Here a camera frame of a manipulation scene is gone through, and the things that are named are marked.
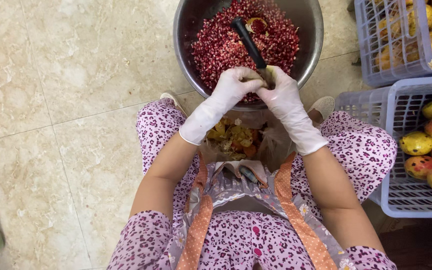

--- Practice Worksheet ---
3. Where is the large steel bowl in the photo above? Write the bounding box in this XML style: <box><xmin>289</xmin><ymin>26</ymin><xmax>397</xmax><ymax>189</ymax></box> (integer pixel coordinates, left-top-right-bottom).
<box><xmin>172</xmin><ymin>0</ymin><xmax>325</xmax><ymax>112</ymax></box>

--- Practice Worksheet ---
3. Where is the black-handled knife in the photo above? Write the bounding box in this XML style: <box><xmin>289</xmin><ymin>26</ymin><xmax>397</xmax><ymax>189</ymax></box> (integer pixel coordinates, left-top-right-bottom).
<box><xmin>230</xmin><ymin>16</ymin><xmax>276</xmax><ymax>89</ymax></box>

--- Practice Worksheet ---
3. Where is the lavender plastic crate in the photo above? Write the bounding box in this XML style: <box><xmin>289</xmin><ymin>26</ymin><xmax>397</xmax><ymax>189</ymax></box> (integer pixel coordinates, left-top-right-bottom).
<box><xmin>334</xmin><ymin>74</ymin><xmax>432</xmax><ymax>219</ymax></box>
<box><xmin>354</xmin><ymin>0</ymin><xmax>432</xmax><ymax>88</ymax></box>

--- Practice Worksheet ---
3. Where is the heap of red pomegranate seeds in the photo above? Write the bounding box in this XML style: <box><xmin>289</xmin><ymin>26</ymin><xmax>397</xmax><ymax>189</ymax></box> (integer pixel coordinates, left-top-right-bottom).
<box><xmin>191</xmin><ymin>0</ymin><xmax>301</xmax><ymax>104</ymax></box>

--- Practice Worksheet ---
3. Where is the pomegranate peel scrap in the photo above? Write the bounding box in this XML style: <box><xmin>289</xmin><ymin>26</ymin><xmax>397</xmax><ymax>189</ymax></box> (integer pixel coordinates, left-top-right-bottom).
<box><xmin>244</xmin><ymin>17</ymin><xmax>270</xmax><ymax>37</ymax></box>

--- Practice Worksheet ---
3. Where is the dark brown mat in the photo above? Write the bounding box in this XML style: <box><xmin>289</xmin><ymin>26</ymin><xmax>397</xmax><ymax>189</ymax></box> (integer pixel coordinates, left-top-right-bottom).
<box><xmin>379</xmin><ymin>217</ymin><xmax>432</xmax><ymax>270</ymax></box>

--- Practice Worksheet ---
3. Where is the yellow pomegranate piece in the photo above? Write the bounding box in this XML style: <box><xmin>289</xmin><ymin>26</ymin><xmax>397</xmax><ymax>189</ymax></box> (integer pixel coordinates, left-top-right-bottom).
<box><xmin>240</xmin><ymin>67</ymin><xmax>277</xmax><ymax>90</ymax></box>

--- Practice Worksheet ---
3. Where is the person's right hand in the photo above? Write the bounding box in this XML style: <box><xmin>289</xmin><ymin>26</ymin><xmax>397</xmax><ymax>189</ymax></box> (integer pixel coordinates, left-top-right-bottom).
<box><xmin>256</xmin><ymin>65</ymin><xmax>307</xmax><ymax>115</ymax></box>

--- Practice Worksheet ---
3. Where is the pink floral pajamas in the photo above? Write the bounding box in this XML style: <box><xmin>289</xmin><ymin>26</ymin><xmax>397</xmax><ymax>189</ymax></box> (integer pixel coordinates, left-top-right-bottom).
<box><xmin>106</xmin><ymin>98</ymin><xmax>399</xmax><ymax>270</ymax></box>

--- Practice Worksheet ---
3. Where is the person's left hand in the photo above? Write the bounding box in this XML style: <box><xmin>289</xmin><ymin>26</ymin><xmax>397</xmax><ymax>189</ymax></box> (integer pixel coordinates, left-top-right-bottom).
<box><xmin>211</xmin><ymin>66</ymin><xmax>265</xmax><ymax>111</ymax></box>

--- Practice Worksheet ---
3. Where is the clear plastic waste bag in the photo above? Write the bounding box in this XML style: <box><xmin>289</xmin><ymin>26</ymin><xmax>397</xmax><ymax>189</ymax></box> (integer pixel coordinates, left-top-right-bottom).
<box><xmin>198</xmin><ymin>109</ymin><xmax>298</xmax><ymax>172</ymax></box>

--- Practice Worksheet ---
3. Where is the small item in apron pocket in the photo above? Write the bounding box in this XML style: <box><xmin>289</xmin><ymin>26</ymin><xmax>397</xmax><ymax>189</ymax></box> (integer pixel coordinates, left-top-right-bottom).
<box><xmin>239</xmin><ymin>166</ymin><xmax>259</xmax><ymax>184</ymax></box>

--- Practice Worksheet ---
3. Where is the grey apron with orange straps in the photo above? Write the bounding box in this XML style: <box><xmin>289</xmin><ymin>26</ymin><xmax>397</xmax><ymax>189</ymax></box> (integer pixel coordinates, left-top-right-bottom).
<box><xmin>175</xmin><ymin>151</ymin><xmax>358</xmax><ymax>270</ymax></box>

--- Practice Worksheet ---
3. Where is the heap of yellow pomegranate peels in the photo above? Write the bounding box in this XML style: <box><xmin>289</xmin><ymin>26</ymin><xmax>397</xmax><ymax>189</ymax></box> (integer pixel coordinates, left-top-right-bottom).
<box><xmin>205</xmin><ymin>117</ymin><xmax>265</xmax><ymax>161</ymax></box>

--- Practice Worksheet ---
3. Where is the white mesh slipper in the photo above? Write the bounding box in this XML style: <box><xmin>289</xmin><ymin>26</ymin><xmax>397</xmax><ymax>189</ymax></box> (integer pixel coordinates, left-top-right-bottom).
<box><xmin>160</xmin><ymin>92</ymin><xmax>189</xmax><ymax>118</ymax></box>
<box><xmin>307</xmin><ymin>95</ymin><xmax>336</xmax><ymax>124</ymax></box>

